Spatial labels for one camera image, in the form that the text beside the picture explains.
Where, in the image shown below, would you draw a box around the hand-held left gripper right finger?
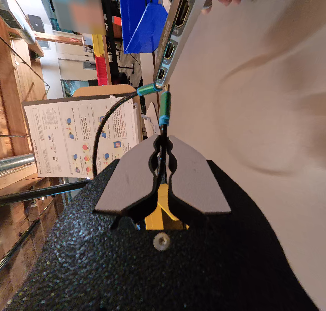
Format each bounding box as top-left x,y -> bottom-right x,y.
168,135 -> 232,225

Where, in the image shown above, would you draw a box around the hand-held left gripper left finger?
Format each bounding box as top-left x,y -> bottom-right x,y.
94,135 -> 160,221

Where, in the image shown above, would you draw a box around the black audio cable green plugs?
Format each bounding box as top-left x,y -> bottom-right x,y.
92,83 -> 172,189

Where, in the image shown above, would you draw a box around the black and grey HDMI switch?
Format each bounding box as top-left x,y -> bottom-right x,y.
152,0 -> 213,92

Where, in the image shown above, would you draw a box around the yellow plastic bin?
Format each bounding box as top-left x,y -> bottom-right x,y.
144,184 -> 190,230

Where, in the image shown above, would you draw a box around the printed instruction sheet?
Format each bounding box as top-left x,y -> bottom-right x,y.
22,96 -> 143,178

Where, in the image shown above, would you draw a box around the white stand base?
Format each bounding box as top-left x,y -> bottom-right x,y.
141,102 -> 162,140

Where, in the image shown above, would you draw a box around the black pole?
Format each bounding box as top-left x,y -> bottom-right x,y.
0,180 -> 90,207

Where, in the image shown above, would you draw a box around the brown clipboard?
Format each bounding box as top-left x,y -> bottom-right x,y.
73,84 -> 139,99

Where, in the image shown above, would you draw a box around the red and yellow bin stack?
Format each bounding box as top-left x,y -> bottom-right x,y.
92,33 -> 112,86

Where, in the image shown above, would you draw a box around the blue plastic bin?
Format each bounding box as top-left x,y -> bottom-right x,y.
118,0 -> 170,54

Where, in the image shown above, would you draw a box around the shiny metal duct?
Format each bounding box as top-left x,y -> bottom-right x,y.
0,153 -> 35,176

